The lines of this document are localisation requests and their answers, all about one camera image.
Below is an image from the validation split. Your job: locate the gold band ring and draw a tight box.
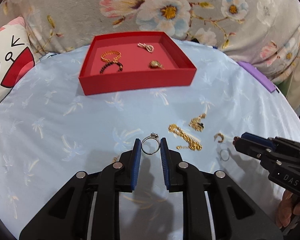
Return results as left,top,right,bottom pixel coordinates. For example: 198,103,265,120
219,148,231,162

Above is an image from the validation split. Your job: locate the gold hoop earring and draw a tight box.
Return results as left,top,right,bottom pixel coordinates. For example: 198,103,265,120
213,132,225,143

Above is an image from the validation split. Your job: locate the gold bead chain bracelet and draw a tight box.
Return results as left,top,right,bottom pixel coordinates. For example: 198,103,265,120
168,123,203,151

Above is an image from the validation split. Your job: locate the gold clover pendant necklace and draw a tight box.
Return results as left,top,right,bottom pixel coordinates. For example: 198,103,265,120
188,113,207,132

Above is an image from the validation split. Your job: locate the silver stone ring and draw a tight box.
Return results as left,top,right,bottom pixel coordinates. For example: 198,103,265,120
141,133,161,155

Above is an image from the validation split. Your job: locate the black bead bracelet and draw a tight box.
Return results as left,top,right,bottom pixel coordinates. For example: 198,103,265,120
99,61,124,75

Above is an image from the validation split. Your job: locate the red jewelry tray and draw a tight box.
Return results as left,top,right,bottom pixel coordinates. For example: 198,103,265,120
78,31,197,95

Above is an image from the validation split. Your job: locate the person's right hand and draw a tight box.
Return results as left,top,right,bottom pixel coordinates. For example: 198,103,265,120
275,190,300,229

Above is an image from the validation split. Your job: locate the purple object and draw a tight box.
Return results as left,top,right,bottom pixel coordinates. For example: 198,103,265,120
238,61,276,93

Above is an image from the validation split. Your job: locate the light blue palm-print cloth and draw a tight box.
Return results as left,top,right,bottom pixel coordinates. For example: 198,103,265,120
0,41,300,237

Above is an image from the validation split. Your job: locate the grey floral blanket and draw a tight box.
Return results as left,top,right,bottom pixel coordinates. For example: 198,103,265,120
0,0,300,86

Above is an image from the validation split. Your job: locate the gold twisted bangle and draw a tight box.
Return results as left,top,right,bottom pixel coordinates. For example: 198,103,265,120
100,50,122,63

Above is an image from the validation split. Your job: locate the white cat face pillow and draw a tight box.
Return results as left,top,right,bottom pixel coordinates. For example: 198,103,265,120
0,17,38,103

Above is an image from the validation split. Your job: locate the pearl bracelet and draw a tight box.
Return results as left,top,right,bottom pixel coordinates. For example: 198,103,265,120
136,42,155,54

